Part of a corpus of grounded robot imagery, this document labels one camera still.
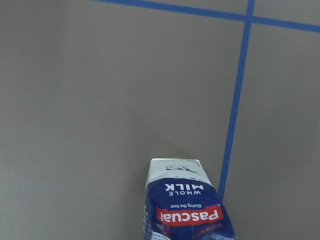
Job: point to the blue white milk carton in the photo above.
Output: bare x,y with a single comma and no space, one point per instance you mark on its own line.
180,203

